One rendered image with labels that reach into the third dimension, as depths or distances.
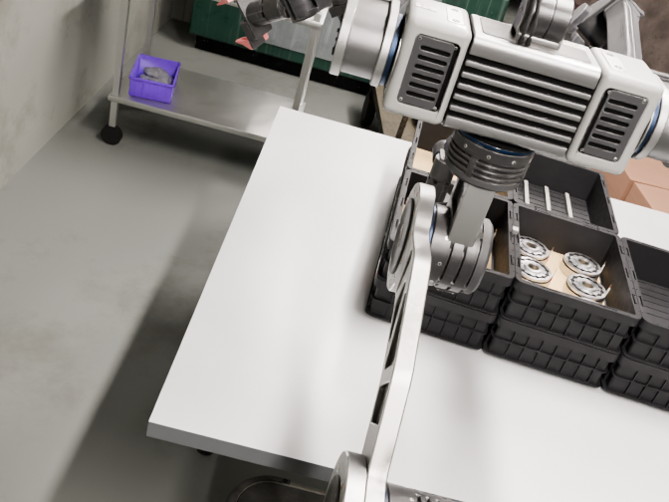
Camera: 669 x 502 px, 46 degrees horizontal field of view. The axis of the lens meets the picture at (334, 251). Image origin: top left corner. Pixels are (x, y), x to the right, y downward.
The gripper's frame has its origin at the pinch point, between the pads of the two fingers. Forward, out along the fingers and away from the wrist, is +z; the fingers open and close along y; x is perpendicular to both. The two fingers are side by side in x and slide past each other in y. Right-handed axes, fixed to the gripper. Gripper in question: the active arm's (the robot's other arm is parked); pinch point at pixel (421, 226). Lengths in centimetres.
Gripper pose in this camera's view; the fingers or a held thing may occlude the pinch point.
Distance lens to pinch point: 199.1
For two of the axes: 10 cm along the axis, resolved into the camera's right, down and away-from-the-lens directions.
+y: -8.0, 1.4, -5.9
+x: 5.5, 5.8, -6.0
